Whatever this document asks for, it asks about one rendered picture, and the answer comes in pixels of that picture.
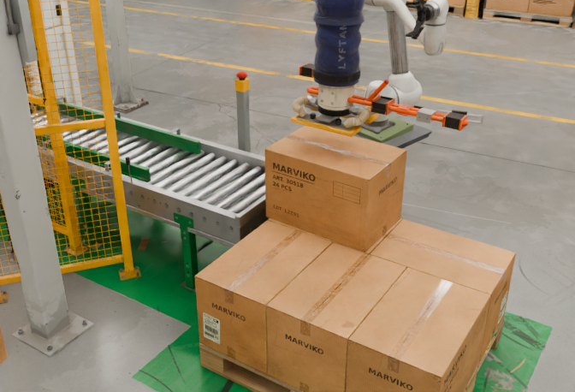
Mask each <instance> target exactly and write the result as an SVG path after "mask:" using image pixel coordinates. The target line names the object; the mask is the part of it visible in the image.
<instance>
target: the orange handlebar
mask: <svg viewBox="0 0 575 392"><path fill-rule="evenodd" d="M306 90H307V92H309V93H312V94H316V95H318V87H315V86H310V87H308V88H307V89H306ZM353 97H355V98H348V99H347V101H348V102H351V103H355V104H362V105H367V106H370V107H371V102H369V101H365V100H366V99H367V98H365V97H360V96H357V95H353ZM356 98H362V99H365V100H361V99H356ZM388 110H390V111H394V112H398V113H397V114H399V115H403V116H408V115H410V116H417V111H419V110H420V109H417V108H413V107H412V106H411V105H408V104H402V105H400V104H392V106H389V107H388ZM444 116H445V114H442V113H437V112H436V113H435V115H434V116H433V115H432V116H431V118H430V119H431V120H434V121H438V122H442V120H443V117H444ZM468 123H469V121H468V120H467V119H465V121H463V123H462V127H464V126H466V125H468Z"/></svg>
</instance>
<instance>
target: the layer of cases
mask: <svg viewBox="0 0 575 392"><path fill-rule="evenodd" d="M515 256H516V253H515V252H511V251H508V250H505V249H502V248H499V247H496V246H491V245H488V244H485V243H482V242H479V241H474V240H471V239H468V238H465V237H462V236H459V235H454V234H451V233H448V232H445V231H441V230H439V229H433V228H431V227H428V226H424V225H422V224H419V223H414V222H411V221H407V220H405V219H403V220H402V219H400V220H399V221H398V222H396V223H395V224H394V225H393V226H392V227H391V228H390V229H389V230H388V231H387V232H386V233H385V234H384V235H383V236H382V237H381V238H379V239H378V240H377V241H376V242H375V243H374V244H373V245H372V246H371V247H370V248H369V249H368V250H367V251H366V252H362V251H360V250H357V249H355V248H352V247H349V246H345V245H343V244H341V243H338V242H335V241H332V240H329V239H326V238H323V237H321V236H319V235H314V234H312V233H310V232H307V231H304V230H302V229H298V228H295V227H293V226H290V225H287V224H285V223H281V222H278V221H276V220H274V219H271V218H270V219H268V221H266V222H264V223H263V224H262V225H260V226H259V227H258V228H256V229H255V230H253V231H252V232H251V233H250V234H249V235H248V236H246V237H245V238H244V239H242V240H241V241H240V242H238V243H237V244H236V245H234V246H233V247H231V248H230V249H229V250H228V251H226V252H225V253H224V254H223V255H222V256H220V257H219V258H217V259H216V260H215V261H214V262H212V263H211V264H209V265H208V266H207V267H205V268H204V269H203V270H202V271H200V272H199V273H198V274H197V275H196V276H195V287H196V298H197V309H198V321H199V342H200V343H201V344H203V345H205V346H207V347H210V348H212V349H214V350H216V351H217V352H220V353H223V354H225V355H227V356H228V357H230V358H232V359H236V360H238V361H239V362H241V363H243V364H245V365H249V366H250V367H252V368H254V369H256V370H258V371H261V372H263V373H265V374H267V373H268V375H269V376H271V377H273V378H275V379H278V380H280V381H282V382H284V383H286V384H288V385H290V386H293V387H295V388H296V389H299V390H301V391H303V392H464V391H465V388H466V386H467V384H468V383H469V382H470V380H471V377H472V375H473V373H474V372H475V370H476V369H477V366H478V364H479V362H480V361H481V359H482V357H483V355H484V354H485V352H486V350H487V348H488V346H489V344H490V343H491V341H492V339H493V337H494V335H495V333H496V331H497V330H498V328H499V326H500V324H501V322H502V320H503V318H504V315H505V310H506V306H507V297H508V293H509V288H510V283H511V279H512V273H513V266H514V260H515Z"/></svg>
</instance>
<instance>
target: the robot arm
mask: <svg viewBox="0 0 575 392"><path fill-rule="evenodd" d="M365 4H367V5H371V6H383V9H384V10H385V11H386V16H387V24H388V42H389V50H390V59H391V68H392V74H391V75H390V76H389V77H388V81H389V83H388V84H387V85H386V86H385V87H384V88H383V89H382V90H381V91H380V92H379V93H378V94H377V95H376V97H377V96H378V95H380V97H381V96H384V97H389V98H395V101H394V103H395V104H400V105H402V104H408V105H412V104H415V103H416V102H417V101H418V100H419V99H420V98H421V96H422V87H421V85H420V83H419V82H418V81H417V80H415V78H414V76H413V74H412V73H411V72H410V71H409V70H408V61H407V51H406V37H412V39H417V38H418V40H419V42H420V43H421V44H422V45H423V46H424V50H425V52H426V53H427V54H428V55H430V56H435V55H439V54H441V52H442V51H443V49H444V46H445V41H446V17H447V13H448V8H449V3H448V0H428V1H424V0H413V3H412V4H410V5H408V8H416V7H417V11H418V12H417V15H418V18H417V20H416V21H415V20H414V18H413V16H412V14H411V13H410V11H409V10H408V8H407V7H406V0H365ZM424 22H425V25H424V26H423V24H424ZM405 25H406V26H407V28H408V29H409V31H410V33H408V34H406V33H405ZM382 83H383V81H381V80H375V81H372V82H371V83H370V84H369V85H368V86H367V87H366V89H365V94H364V97H365V98H368V97H369V96H370V95H371V94H372V93H373V92H374V91H375V90H376V89H377V88H378V87H379V86H380V85H381V84H382ZM377 114H378V113H377ZM378 115H379V117H378V118H377V119H376V120H375V121H373V122H372V123H366V122H364V123H362V124H360V125H358V126H360V127H361V128H364V129H367V130H369V131H371V132H373V133H375V134H379V133H381V132H382V131H383V130H385V129H387V128H390V127H392V126H394V125H395V122H392V121H390V120H389V119H388V115H386V112H385V115H383V114H378Z"/></svg>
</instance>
